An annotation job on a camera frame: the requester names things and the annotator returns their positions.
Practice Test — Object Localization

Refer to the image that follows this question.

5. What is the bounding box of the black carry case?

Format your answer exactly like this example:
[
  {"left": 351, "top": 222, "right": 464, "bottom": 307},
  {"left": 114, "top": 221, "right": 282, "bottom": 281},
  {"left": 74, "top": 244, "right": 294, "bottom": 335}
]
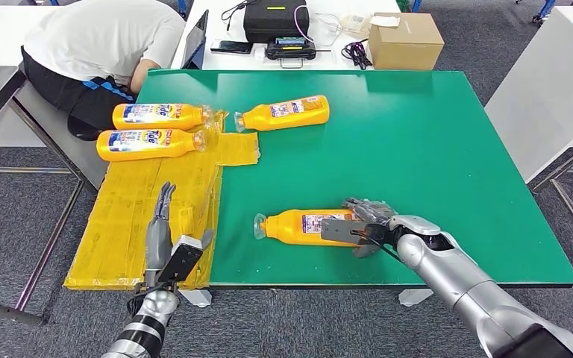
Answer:
[{"left": 243, "top": 0, "right": 310, "bottom": 44}]

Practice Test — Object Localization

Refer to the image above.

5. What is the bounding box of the brown cardboard box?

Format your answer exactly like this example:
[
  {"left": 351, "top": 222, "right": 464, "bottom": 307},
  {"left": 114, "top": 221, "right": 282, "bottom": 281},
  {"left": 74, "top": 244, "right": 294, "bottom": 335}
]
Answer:
[{"left": 367, "top": 11, "right": 445, "bottom": 71}]

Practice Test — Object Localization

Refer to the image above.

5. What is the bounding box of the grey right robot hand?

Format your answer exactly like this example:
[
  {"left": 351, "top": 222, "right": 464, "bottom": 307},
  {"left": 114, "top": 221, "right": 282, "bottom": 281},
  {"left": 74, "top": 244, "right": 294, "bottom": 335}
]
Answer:
[{"left": 342, "top": 197, "right": 398, "bottom": 224}]

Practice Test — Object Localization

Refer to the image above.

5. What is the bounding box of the white table foot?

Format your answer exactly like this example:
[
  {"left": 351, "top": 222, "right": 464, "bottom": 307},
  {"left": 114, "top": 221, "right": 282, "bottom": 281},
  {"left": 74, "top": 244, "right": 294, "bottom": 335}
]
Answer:
[
  {"left": 178, "top": 289, "right": 213, "bottom": 308},
  {"left": 398, "top": 289, "right": 436, "bottom": 307}
]

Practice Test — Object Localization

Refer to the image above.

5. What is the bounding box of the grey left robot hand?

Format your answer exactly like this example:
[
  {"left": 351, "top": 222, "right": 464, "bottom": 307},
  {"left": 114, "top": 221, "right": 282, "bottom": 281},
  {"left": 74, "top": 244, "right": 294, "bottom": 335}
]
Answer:
[{"left": 145, "top": 181, "right": 177, "bottom": 288}]

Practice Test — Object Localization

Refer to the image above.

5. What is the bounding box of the black smartphone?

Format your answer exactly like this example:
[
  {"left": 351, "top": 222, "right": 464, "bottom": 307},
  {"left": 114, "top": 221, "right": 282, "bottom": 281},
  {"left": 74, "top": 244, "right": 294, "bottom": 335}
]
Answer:
[{"left": 210, "top": 39, "right": 254, "bottom": 54}]

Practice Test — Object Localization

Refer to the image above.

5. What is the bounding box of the blue wheeled frame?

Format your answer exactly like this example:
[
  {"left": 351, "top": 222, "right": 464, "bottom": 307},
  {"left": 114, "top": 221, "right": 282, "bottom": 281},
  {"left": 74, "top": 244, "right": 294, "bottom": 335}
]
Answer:
[{"left": 530, "top": 0, "right": 557, "bottom": 24}]

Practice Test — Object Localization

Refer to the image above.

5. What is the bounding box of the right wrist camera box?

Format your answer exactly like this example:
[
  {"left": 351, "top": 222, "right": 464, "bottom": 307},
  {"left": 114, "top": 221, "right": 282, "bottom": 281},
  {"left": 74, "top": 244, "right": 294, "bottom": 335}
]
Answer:
[{"left": 319, "top": 218, "right": 392, "bottom": 247}]

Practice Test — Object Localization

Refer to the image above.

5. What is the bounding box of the clear plastic bag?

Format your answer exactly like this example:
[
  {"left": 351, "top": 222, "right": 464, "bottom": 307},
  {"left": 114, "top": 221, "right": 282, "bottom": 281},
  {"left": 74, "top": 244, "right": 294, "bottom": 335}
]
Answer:
[{"left": 342, "top": 13, "right": 374, "bottom": 40}]

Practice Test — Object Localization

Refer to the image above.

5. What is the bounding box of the person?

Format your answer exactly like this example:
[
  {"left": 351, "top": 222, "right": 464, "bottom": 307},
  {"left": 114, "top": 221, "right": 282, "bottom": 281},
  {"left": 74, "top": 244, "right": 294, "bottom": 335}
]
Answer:
[{"left": 21, "top": 0, "right": 187, "bottom": 142}]

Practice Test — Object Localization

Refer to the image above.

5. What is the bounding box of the black cable bundle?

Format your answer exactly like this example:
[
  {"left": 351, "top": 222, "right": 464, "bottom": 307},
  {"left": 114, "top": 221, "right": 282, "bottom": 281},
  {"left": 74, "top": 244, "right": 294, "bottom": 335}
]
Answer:
[{"left": 340, "top": 39, "right": 374, "bottom": 69}]

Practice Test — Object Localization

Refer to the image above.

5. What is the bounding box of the tablet with white cover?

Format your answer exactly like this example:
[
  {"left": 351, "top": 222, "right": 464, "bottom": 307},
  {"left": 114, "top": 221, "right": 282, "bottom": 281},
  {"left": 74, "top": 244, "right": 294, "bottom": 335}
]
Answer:
[{"left": 172, "top": 10, "right": 210, "bottom": 70}]

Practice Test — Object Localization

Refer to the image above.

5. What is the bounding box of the pink cable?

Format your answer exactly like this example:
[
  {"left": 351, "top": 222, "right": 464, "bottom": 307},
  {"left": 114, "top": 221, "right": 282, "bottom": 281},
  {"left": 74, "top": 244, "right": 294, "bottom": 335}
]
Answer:
[{"left": 293, "top": 4, "right": 319, "bottom": 47}]

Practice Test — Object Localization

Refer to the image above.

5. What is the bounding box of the black handheld controller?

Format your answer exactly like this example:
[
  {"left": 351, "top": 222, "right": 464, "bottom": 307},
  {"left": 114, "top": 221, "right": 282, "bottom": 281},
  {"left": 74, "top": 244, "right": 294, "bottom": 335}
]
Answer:
[{"left": 266, "top": 36, "right": 333, "bottom": 69}]

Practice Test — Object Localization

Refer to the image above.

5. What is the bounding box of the orange detergent bottle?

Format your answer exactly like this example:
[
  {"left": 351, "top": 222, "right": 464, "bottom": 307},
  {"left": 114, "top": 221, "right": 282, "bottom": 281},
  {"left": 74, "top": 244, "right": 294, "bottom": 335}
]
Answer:
[
  {"left": 95, "top": 128, "right": 210, "bottom": 163},
  {"left": 233, "top": 95, "right": 331, "bottom": 134},
  {"left": 253, "top": 208, "right": 366, "bottom": 248},
  {"left": 112, "top": 102, "right": 214, "bottom": 131}
]

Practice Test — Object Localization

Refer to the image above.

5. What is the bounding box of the white paper slip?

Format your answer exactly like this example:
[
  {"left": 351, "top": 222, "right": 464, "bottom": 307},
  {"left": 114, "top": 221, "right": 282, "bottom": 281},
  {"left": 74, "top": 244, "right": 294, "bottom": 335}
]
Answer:
[{"left": 369, "top": 14, "right": 401, "bottom": 27}]

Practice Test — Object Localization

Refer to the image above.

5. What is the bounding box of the white cable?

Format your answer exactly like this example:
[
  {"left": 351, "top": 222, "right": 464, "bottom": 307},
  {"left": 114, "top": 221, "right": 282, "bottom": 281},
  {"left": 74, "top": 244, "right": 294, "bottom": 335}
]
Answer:
[{"left": 312, "top": 11, "right": 344, "bottom": 48}]

